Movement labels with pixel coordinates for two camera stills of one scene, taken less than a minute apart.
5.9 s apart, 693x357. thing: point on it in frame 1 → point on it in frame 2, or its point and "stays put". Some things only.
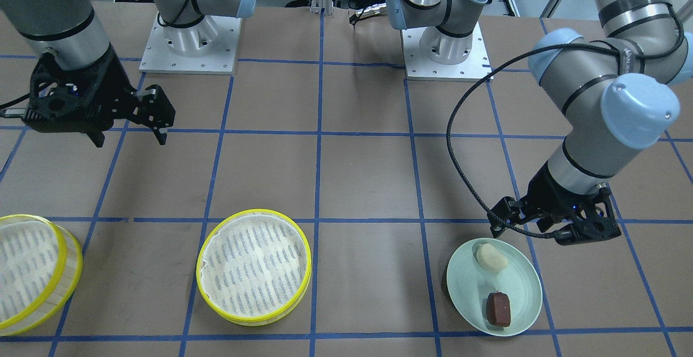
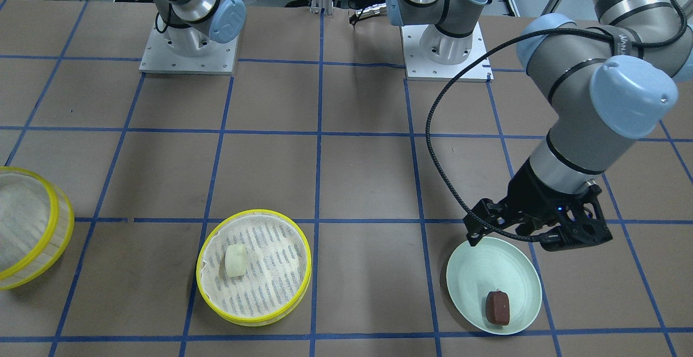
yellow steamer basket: [254, 266] stays put
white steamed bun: [491, 259] → [236, 260]
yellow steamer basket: [41, 265] → [37, 224]
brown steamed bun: [498, 309] stays put
